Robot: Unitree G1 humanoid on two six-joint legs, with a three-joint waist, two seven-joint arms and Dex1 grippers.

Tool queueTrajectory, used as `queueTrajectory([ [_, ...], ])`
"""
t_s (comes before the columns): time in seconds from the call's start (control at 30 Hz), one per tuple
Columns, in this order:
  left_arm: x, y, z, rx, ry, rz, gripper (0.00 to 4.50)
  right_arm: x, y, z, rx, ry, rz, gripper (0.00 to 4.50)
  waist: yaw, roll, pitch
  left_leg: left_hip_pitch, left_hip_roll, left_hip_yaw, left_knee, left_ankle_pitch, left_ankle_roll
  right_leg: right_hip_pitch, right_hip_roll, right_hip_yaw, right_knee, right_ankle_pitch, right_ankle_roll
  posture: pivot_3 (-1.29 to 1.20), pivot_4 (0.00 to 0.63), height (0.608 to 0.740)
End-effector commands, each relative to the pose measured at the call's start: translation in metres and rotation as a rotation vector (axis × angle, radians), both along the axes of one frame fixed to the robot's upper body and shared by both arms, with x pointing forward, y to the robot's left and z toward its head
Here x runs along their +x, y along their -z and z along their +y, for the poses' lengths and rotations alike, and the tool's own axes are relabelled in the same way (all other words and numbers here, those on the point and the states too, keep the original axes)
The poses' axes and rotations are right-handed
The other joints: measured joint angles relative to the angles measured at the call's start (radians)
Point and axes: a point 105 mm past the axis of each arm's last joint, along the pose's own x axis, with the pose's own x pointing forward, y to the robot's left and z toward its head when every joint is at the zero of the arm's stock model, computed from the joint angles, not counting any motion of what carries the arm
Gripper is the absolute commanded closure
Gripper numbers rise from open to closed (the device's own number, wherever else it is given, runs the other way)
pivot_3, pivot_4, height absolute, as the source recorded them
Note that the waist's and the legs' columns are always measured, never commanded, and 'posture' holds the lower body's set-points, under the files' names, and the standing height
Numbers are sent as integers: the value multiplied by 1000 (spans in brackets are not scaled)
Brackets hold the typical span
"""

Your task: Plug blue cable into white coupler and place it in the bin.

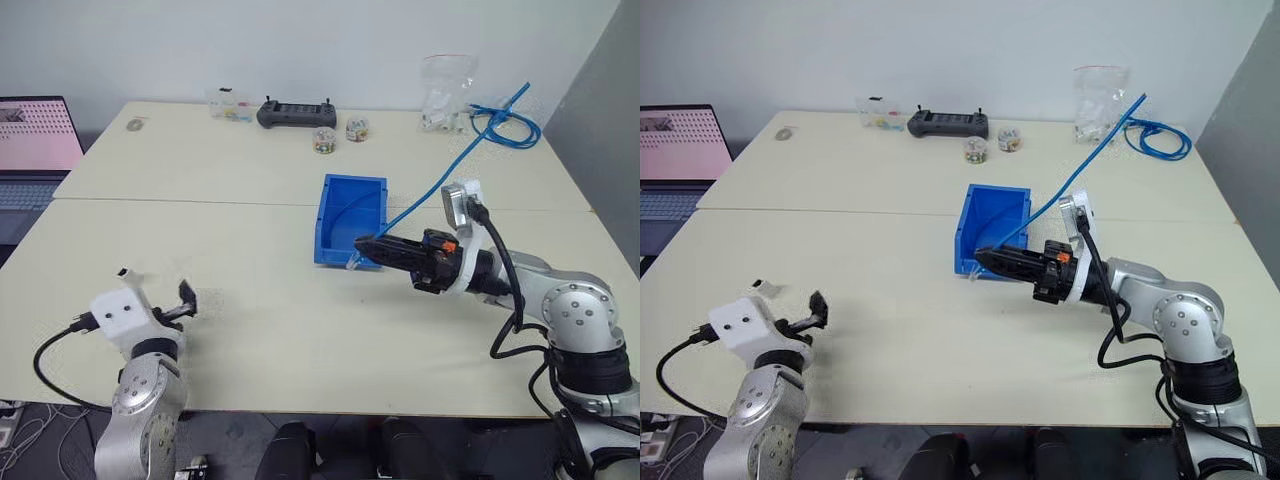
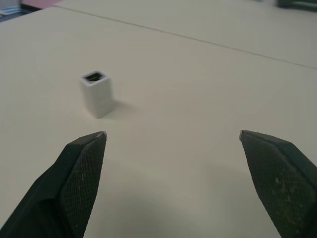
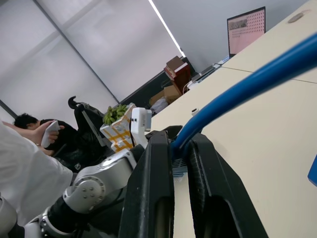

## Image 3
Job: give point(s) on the silver laptop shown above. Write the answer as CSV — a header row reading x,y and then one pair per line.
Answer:
x,y
205,72

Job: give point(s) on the black office chair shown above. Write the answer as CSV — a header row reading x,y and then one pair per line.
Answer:
x,y
86,129

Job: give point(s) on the white plastic bag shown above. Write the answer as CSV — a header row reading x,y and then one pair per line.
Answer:
x,y
159,105

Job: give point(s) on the person in white shirt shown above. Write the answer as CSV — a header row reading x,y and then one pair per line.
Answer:
x,y
29,178

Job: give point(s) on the black computer monitor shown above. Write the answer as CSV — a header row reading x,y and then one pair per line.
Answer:
x,y
245,32

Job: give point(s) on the blue plastic bin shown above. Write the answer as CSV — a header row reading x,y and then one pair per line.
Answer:
x,y
313,171

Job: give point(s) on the stacked dark red boxes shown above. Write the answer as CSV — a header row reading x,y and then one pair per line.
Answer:
x,y
177,70

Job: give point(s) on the linear ceiling light strip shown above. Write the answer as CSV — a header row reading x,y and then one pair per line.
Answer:
x,y
167,28

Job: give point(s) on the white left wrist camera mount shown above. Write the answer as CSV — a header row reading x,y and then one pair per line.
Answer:
x,y
138,124

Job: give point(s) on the white foam box orange tape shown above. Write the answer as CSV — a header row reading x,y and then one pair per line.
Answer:
x,y
119,135

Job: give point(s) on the white handheld device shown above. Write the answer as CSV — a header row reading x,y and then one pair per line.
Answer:
x,y
51,131

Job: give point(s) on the green banana bunch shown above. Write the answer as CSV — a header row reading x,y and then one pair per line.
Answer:
x,y
114,114

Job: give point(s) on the brown cardboard box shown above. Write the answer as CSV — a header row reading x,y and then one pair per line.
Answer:
x,y
167,93

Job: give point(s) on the person's bare hand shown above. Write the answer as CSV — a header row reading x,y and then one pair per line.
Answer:
x,y
40,135

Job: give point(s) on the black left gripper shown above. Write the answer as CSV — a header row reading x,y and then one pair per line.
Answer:
x,y
174,132

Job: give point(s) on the small white coupler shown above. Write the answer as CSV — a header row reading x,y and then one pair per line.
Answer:
x,y
195,112

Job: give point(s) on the person with black hair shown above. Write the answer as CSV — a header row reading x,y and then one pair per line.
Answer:
x,y
67,138

